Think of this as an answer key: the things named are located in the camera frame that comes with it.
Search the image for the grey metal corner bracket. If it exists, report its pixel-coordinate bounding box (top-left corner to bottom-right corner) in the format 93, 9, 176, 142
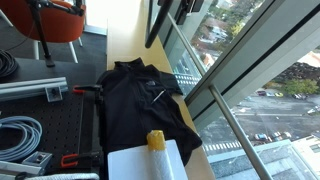
44, 85, 64, 103
21, 150, 53, 168

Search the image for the black tripod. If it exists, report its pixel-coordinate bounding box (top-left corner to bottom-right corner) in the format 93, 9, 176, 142
26, 0, 86, 68

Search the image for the white braided hose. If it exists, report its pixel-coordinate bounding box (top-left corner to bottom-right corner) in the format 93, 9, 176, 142
24, 172, 101, 180

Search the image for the white box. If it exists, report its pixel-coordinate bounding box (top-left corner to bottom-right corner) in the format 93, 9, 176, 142
107, 139, 189, 180

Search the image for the grey metal window handrail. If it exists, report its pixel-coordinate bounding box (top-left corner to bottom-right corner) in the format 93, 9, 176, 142
166, 13, 275, 180

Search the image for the black cable coil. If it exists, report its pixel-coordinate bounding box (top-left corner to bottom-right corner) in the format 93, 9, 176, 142
0, 49, 19, 80

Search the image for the black robot cable conduit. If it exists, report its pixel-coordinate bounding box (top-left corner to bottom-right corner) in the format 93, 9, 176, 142
144, 0, 175, 49

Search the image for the short aluminium extrusion bar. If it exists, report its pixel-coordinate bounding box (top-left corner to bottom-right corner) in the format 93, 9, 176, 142
0, 160, 44, 177

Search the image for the orange chair with white legs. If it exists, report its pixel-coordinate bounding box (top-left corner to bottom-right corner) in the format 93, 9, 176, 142
0, 0, 87, 64

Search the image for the black clamp with orange handle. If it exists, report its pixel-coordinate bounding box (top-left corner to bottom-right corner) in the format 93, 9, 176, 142
72, 83, 104, 108
59, 150, 103, 169

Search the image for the white roll with yellow cap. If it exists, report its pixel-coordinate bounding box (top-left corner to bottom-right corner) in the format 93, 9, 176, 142
146, 129, 176, 180

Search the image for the black zip jersey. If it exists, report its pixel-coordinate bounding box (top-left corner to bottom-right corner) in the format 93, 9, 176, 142
96, 57, 203, 168

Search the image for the light grey cable coil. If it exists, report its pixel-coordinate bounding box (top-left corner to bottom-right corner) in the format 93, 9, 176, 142
0, 115, 43, 163

